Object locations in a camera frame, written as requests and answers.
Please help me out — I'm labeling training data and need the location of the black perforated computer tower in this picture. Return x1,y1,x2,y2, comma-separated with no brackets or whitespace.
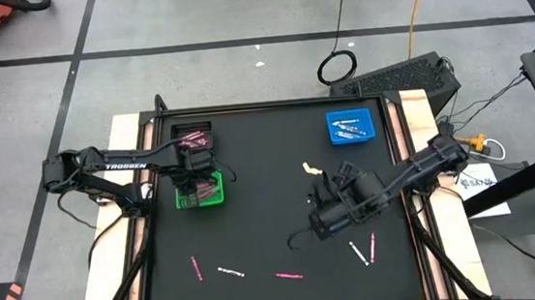
326,49,464,126

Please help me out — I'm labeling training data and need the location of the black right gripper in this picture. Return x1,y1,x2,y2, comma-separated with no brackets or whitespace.
284,195,362,251

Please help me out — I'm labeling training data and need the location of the black vacuum hose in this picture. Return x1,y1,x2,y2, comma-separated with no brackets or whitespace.
0,0,53,15

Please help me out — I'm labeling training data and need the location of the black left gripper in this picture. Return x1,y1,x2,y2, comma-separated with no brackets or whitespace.
169,147,221,209

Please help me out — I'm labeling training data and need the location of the black table mat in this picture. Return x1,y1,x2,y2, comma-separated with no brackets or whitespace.
129,92,429,300

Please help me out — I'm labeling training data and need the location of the white paper sheet with logo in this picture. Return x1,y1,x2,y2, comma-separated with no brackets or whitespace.
452,160,512,221

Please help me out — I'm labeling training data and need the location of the black table frame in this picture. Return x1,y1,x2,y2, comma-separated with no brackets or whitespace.
66,66,494,300

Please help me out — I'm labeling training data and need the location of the yellow hanging cord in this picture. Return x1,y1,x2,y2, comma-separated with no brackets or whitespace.
402,0,437,60

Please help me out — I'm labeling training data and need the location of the blue plastic basket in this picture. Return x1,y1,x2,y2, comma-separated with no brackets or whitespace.
324,106,377,148

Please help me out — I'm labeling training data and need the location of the green plastic basket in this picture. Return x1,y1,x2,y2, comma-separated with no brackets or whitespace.
172,169,226,211

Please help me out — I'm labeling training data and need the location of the black slotted basket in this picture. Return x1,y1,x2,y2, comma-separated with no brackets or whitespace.
168,119,215,154

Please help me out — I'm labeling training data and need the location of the black hanging cable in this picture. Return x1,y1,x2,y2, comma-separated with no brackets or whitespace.
310,0,361,88

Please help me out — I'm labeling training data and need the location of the orange power plug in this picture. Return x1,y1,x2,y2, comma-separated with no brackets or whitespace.
457,132,490,155

